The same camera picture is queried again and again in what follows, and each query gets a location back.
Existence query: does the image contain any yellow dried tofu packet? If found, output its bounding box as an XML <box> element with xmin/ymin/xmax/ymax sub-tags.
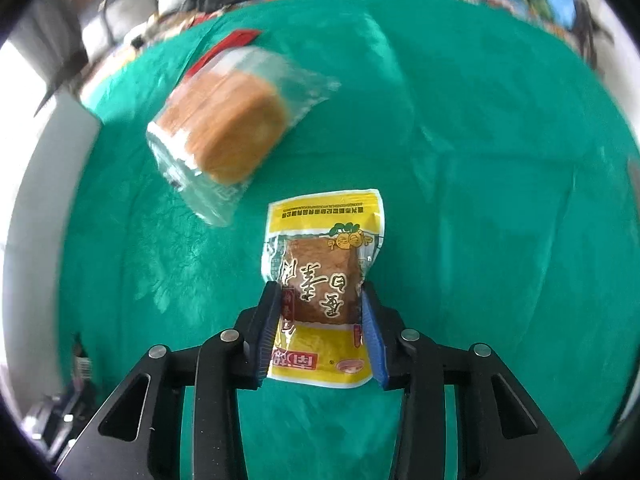
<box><xmin>262</xmin><ymin>188</ymin><xmax>385</xmax><ymax>389</ymax></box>

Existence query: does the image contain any bread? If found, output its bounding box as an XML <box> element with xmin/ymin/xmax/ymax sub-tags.
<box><xmin>146</xmin><ymin>47</ymin><xmax>340</xmax><ymax>228</ymax></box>

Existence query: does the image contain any red long snack packet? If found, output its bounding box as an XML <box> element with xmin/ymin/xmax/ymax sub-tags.
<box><xmin>182</xmin><ymin>29</ymin><xmax>262</xmax><ymax>80</ymax></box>

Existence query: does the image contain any grey white board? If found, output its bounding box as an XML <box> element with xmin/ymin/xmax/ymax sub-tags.
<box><xmin>1</xmin><ymin>92</ymin><xmax>101</xmax><ymax>412</ymax></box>

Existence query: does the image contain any grey curtain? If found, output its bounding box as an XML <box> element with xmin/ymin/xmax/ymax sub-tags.
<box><xmin>9</xmin><ymin>0</ymin><xmax>88</xmax><ymax>114</ymax></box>

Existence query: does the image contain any grey cushion far left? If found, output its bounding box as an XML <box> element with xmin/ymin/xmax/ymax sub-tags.
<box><xmin>78</xmin><ymin>0</ymin><xmax>157</xmax><ymax>63</ymax></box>

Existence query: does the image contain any dark bag with straps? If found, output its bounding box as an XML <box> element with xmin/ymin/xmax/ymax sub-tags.
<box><xmin>570</xmin><ymin>0</ymin><xmax>615</xmax><ymax>72</ymax></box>

